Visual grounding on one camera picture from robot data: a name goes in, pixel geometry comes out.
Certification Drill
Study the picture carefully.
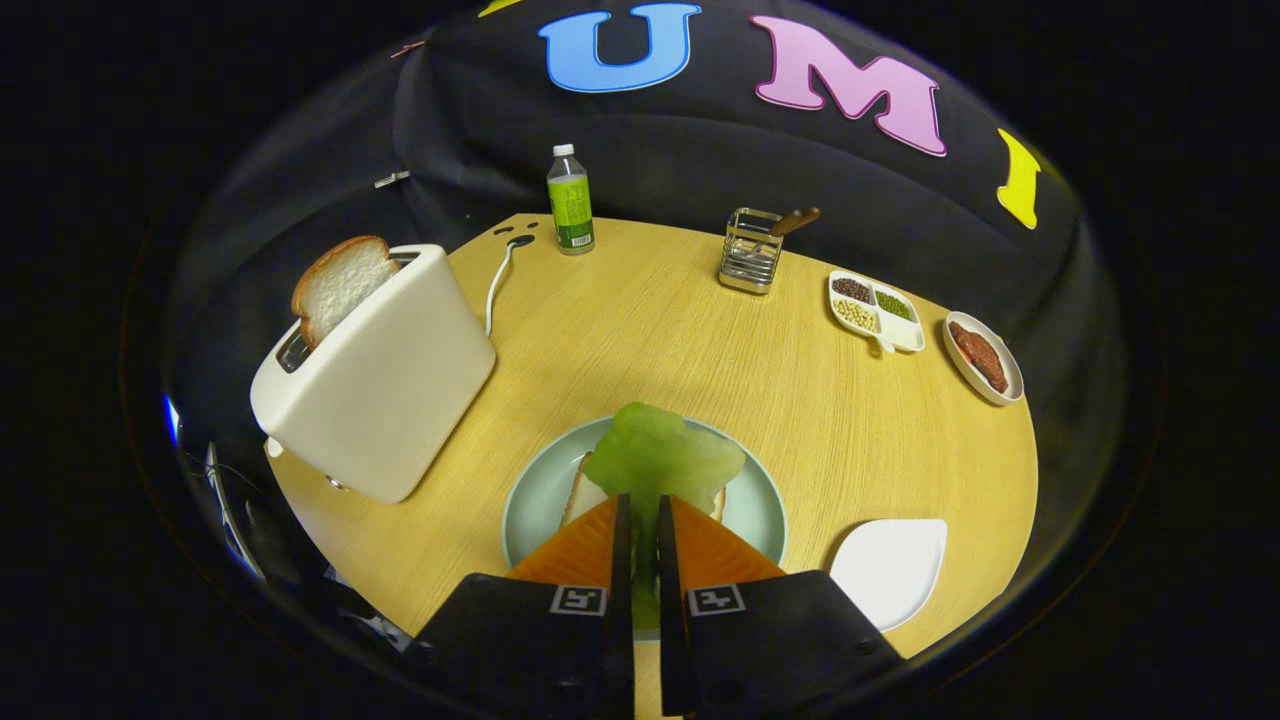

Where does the white toaster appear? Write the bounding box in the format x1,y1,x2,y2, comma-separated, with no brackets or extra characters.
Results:
250,243,498,505

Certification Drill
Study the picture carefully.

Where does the red meat slice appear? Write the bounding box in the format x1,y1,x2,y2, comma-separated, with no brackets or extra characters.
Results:
949,321,1010,394

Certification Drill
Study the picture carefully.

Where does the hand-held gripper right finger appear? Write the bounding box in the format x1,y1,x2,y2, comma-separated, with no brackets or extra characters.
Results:
655,493,909,719

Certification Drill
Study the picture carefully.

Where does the black backdrop cloth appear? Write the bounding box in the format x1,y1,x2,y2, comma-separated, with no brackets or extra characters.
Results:
165,0,1091,421

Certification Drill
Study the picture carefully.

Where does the white bread slice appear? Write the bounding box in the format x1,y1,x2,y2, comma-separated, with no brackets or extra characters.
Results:
560,452,728,528

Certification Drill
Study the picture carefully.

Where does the metal wire cutlery holder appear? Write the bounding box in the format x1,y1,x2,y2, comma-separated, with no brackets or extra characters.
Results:
718,207,786,296

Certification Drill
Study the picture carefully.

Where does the white round plate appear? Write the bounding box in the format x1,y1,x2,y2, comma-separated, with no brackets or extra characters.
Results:
942,311,1025,407

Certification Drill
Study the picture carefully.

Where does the white toaster cable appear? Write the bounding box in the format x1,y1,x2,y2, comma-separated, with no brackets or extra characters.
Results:
485,237,521,338

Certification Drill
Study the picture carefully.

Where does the green label water bottle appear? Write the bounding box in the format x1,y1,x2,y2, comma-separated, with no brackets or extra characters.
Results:
546,144,596,256

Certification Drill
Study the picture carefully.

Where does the pale green plate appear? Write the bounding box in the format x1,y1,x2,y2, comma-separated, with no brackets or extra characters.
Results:
501,413,789,641

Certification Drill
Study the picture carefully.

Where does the toasted bread slice brown crust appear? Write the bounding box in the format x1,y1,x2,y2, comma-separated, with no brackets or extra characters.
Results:
291,235,403,349

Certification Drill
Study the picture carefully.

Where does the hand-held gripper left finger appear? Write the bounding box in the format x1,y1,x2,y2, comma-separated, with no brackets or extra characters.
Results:
400,493,637,720

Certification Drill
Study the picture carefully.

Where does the wooden handle utensil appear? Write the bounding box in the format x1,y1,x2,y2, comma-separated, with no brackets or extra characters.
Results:
760,207,822,256

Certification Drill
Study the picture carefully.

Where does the white divided dish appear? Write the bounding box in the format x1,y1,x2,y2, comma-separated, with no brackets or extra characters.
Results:
827,269,927,355

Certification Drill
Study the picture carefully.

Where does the green lettuce leaf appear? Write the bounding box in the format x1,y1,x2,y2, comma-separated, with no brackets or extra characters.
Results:
609,402,747,633

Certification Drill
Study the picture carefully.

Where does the white leaf-shaped plate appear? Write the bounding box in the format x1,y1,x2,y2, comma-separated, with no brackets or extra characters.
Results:
829,518,949,633

